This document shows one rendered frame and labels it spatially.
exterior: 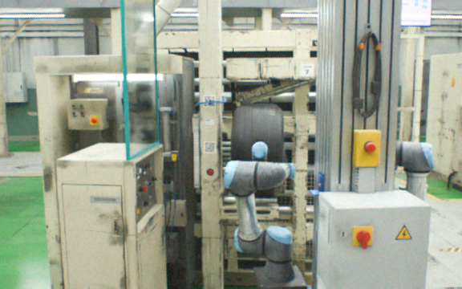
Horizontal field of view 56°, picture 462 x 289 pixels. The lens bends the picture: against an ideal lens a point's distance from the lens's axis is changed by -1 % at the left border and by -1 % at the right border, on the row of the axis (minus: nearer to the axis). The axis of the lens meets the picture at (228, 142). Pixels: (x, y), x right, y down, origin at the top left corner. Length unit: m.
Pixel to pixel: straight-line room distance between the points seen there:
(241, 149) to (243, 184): 0.76
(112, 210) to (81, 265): 0.34
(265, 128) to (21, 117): 10.77
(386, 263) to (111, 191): 1.29
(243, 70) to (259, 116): 0.47
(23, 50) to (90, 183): 10.79
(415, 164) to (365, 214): 0.63
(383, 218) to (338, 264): 0.22
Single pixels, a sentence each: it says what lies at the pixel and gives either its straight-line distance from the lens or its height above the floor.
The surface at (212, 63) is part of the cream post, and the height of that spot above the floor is 1.75.
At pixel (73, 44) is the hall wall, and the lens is 12.51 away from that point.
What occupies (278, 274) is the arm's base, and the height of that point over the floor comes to 0.76.
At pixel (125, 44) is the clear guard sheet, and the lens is 2.12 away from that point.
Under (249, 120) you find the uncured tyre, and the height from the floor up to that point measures 1.40.
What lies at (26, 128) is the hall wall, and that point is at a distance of 12.91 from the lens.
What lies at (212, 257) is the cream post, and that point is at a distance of 3.00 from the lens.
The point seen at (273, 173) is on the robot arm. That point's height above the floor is 1.27.
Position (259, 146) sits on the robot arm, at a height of 1.32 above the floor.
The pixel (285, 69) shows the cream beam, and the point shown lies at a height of 1.71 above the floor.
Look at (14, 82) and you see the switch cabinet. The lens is 12.68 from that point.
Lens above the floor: 1.66
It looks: 8 degrees down
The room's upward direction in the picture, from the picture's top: straight up
